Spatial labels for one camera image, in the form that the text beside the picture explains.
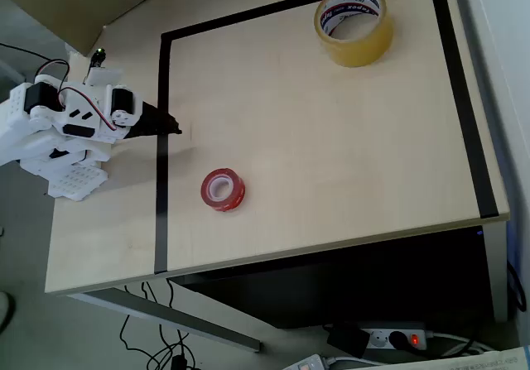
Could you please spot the black module with green light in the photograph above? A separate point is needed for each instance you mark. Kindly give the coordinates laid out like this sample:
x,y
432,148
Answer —
x,y
98,57

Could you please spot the white furniture leg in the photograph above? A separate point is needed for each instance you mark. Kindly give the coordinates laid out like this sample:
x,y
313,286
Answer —
x,y
8,72

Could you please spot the black round plug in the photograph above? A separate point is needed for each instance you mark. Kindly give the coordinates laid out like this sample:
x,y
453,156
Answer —
x,y
398,339

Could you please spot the grey table leg post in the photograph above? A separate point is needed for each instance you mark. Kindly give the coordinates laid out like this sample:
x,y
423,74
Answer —
x,y
497,270

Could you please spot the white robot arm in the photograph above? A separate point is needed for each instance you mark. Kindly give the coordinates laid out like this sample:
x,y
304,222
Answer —
x,y
16,109

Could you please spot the black power adapter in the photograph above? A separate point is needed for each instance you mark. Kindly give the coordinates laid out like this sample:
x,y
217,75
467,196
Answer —
x,y
348,341

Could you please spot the red tape roll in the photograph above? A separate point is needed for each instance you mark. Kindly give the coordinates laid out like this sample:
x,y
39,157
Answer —
x,y
229,198

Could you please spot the grey table leg bar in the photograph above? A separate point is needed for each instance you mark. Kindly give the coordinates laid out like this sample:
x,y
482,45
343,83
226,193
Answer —
x,y
174,314

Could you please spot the yellow tape roll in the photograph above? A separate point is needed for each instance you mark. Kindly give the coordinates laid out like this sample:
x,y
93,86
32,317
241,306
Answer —
x,y
364,51

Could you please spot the white power strip red switch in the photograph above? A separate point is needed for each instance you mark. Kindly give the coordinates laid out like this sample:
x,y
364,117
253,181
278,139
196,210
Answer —
x,y
383,339

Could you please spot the brown cardboard board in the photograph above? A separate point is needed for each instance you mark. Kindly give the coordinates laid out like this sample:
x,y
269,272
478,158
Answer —
x,y
83,1

